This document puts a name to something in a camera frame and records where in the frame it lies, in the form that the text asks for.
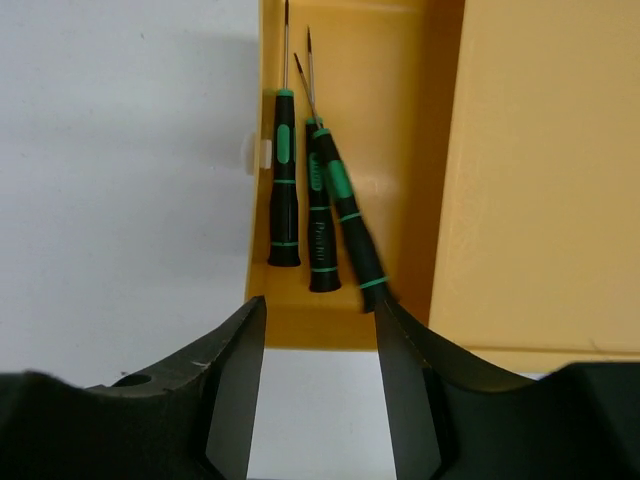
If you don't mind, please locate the white drawer knob yellow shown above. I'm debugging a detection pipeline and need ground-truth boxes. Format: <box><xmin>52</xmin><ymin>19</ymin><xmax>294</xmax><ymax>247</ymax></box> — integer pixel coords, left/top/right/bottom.
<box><xmin>240</xmin><ymin>132</ymin><xmax>272</xmax><ymax>176</ymax></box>

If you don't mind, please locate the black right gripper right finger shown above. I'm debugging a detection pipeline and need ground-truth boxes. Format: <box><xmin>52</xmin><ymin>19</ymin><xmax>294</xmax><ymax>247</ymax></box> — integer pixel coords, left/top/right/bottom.
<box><xmin>375</xmin><ymin>300</ymin><xmax>639</xmax><ymax>479</ymax></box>

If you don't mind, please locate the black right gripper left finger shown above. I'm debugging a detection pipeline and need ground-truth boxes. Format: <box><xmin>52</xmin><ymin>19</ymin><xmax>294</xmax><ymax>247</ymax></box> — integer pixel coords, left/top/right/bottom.
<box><xmin>1</xmin><ymin>297</ymin><xmax>267</xmax><ymax>479</ymax></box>

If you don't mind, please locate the yellow top drawer box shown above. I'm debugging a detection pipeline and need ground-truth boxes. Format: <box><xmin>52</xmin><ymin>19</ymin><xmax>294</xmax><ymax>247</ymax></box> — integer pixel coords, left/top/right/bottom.
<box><xmin>246</xmin><ymin>1</ymin><xmax>639</xmax><ymax>373</ymax></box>

